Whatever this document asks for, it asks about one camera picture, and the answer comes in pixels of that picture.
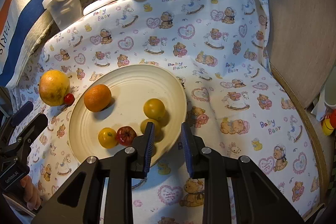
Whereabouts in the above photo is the large yellow apple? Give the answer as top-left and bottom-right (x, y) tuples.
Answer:
(39, 70), (70, 106)

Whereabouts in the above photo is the red cherry tomato back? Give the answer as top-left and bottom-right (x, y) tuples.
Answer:
(64, 93), (75, 106)

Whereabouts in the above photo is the yellow cherry tomato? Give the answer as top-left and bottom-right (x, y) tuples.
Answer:
(98, 127), (118, 149)

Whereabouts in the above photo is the large orange front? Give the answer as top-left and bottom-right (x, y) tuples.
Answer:
(84, 84), (112, 113)

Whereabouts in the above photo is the greenish yellow small fruit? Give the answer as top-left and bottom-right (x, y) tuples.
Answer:
(139, 118), (164, 142)

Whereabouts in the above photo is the cream ridged plate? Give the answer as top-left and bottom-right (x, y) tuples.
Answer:
(68, 64), (187, 165)

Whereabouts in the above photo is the person's hand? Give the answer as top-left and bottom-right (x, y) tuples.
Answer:
(20, 174), (42, 212)

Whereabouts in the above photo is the red tomato in plate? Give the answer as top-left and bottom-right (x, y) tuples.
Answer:
(116, 126), (137, 147)

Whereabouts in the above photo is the red yellow toy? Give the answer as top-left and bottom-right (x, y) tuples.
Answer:
(322, 110), (336, 136)

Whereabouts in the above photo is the translucent plastic cup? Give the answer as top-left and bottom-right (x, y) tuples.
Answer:
(42, 0), (83, 31)

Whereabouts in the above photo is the yellow tomato in plate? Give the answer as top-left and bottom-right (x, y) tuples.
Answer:
(143, 98), (166, 121)

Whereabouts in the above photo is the baby bear print cloth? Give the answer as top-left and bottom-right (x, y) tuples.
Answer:
(15, 0), (319, 216)

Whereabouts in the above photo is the beige chair back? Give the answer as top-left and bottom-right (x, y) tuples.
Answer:
(269, 0), (335, 107)

